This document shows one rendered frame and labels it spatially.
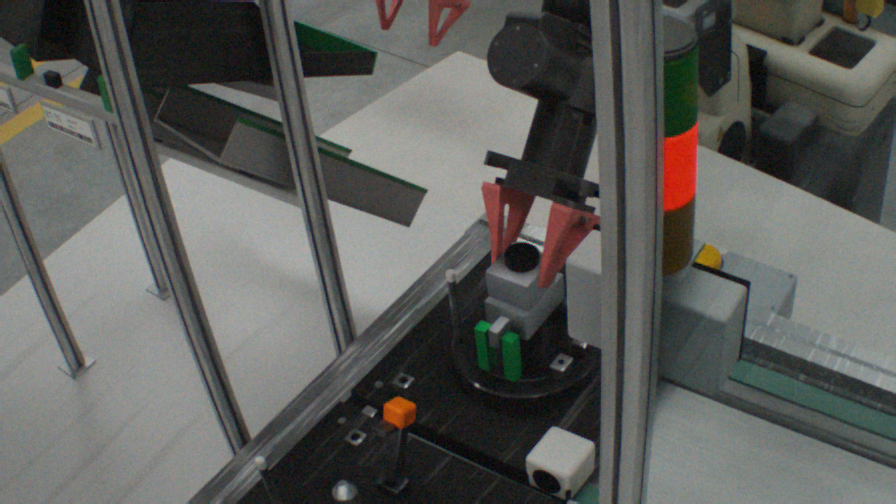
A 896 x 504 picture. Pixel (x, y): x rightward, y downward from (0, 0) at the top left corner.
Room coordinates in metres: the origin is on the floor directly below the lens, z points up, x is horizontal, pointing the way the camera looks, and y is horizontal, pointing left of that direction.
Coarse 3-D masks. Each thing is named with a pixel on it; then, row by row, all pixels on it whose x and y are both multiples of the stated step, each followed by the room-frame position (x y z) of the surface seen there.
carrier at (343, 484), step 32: (352, 416) 0.66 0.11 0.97; (320, 448) 0.63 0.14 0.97; (384, 448) 0.62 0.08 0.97; (416, 448) 0.62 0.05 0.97; (288, 480) 0.59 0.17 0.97; (320, 480) 0.57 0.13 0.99; (352, 480) 0.57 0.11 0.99; (384, 480) 0.56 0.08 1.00; (416, 480) 0.58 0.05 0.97; (448, 480) 0.57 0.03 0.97; (480, 480) 0.57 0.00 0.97
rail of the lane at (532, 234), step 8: (480, 216) 0.95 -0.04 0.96; (504, 216) 0.94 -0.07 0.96; (472, 224) 0.94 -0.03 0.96; (480, 224) 0.93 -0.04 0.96; (504, 224) 0.93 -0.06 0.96; (528, 224) 0.92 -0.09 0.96; (464, 232) 0.93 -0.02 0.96; (472, 232) 0.92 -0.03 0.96; (480, 232) 0.92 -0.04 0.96; (488, 232) 0.92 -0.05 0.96; (504, 232) 0.92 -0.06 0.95; (520, 232) 0.91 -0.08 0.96; (528, 232) 0.91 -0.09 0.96; (536, 232) 0.91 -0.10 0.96; (544, 232) 0.91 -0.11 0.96; (520, 240) 0.90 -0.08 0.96; (528, 240) 0.90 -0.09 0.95; (536, 240) 0.90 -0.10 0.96; (544, 240) 0.89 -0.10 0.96
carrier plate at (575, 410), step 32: (480, 288) 0.82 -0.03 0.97; (448, 320) 0.78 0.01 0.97; (416, 352) 0.74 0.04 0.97; (448, 352) 0.73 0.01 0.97; (384, 384) 0.70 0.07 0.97; (416, 384) 0.70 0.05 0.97; (448, 384) 0.69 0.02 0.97; (416, 416) 0.66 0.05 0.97; (448, 416) 0.65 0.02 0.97; (480, 416) 0.65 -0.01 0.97; (512, 416) 0.64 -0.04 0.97; (544, 416) 0.63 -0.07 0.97; (576, 416) 0.63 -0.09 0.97; (448, 448) 0.63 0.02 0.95; (480, 448) 0.61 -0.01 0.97; (512, 448) 0.60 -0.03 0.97
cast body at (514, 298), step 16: (512, 256) 0.71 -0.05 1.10; (528, 256) 0.71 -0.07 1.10; (496, 272) 0.70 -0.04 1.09; (512, 272) 0.70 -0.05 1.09; (528, 272) 0.70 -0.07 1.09; (496, 288) 0.70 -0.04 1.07; (512, 288) 0.69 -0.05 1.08; (528, 288) 0.68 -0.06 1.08; (544, 288) 0.70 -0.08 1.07; (560, 288) 0.72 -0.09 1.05; (496, 304) 0.70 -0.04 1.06; (512, 304) 0.69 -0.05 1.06; (528, 304) 0.68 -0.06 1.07; (544, 304) 0.70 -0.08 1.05; (496, 320) 0.69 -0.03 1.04; (512, 320) 0.68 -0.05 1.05; (528, 320) 0.68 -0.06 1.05; (544, 320) 0.70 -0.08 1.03; (496, 336) 0.67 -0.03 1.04; (528, 336) 0.68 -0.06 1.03
